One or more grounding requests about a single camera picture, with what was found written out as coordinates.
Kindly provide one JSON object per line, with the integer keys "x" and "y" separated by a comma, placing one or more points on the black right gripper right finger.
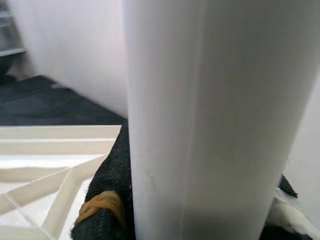
{"x": 287, "y": 187}

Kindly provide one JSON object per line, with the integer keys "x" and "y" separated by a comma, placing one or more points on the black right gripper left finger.
{"x": 112, "y": 170}

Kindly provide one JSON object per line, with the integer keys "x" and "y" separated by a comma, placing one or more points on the white plastic table leg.
{"x": 212, "y": 112}

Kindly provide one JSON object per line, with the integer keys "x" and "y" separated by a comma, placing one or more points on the yellow rubber band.
{"x": 102, "y": 201}

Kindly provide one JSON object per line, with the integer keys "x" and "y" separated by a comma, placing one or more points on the white plastic table top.
{"x": 37, "y": 200}

